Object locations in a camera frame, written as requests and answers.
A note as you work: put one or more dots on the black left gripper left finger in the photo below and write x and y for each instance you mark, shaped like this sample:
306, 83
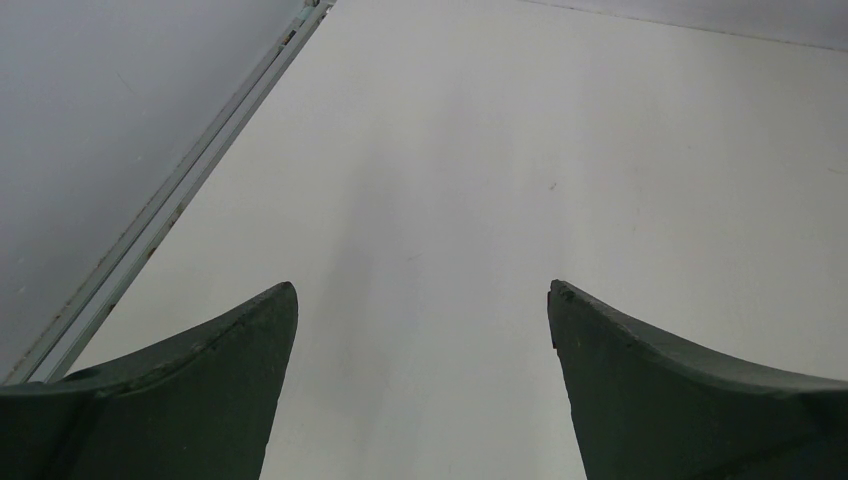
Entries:
197, 405

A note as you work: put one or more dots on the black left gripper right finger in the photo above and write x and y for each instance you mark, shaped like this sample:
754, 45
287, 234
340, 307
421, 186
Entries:
648, 404

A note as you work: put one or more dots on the aluminium frame rail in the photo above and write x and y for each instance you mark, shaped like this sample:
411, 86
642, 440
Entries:
113, 114

